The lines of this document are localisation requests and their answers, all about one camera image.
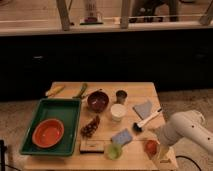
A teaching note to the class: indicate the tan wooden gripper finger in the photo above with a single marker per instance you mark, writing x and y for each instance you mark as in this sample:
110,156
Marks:
162,152

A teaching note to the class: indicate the red apple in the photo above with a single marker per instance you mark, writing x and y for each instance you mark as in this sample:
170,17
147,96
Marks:
151,147

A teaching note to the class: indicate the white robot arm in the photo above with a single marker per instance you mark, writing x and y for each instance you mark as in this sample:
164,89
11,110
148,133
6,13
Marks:
188,124

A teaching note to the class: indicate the light green plastic cup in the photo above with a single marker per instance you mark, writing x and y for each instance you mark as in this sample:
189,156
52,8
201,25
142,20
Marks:
113,151

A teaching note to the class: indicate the white paper cup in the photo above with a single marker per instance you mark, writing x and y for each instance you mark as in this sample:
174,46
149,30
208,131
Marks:
118,111

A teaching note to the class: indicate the small metal cup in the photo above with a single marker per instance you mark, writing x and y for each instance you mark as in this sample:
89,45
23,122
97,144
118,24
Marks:
121,96

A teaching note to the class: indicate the blue sponge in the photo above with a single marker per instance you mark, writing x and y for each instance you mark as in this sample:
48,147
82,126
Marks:
122,138

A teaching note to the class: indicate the grey folded cloth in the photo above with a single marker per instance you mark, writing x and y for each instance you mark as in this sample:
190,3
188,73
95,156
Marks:
143,110

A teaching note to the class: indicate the dark wooden block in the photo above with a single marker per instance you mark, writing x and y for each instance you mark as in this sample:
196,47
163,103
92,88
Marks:
91,146

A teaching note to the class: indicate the brown grape bunch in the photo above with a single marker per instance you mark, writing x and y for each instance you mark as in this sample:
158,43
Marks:
89,129

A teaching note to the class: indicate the dark red bowl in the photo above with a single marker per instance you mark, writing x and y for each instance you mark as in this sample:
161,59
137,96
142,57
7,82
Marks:
98,101

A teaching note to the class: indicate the green vegetable toy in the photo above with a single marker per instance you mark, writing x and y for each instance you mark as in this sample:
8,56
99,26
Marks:
81,92

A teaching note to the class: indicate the green plastic tray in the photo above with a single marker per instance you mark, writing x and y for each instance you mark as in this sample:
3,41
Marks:
68,112

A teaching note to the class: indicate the orange bowl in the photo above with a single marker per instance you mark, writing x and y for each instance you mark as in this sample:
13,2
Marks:
48,133

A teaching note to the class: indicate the white bottle on shelf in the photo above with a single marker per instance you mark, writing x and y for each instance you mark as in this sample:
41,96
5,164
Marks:
91,16

